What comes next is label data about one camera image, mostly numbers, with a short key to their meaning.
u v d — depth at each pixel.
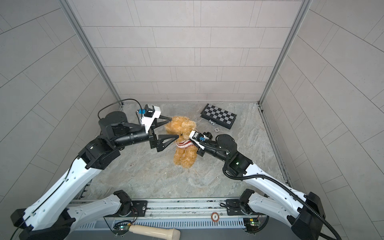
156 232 0.64
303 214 0.38
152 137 0.47
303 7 0.71
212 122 1.03
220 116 1.05
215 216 0.69
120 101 1.17
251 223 0.68
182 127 0.55
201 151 0.58
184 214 0.71
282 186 0.43
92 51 0.87
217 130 1.01
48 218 0.36
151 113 0.44
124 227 0.64
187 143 0.64
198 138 0.52
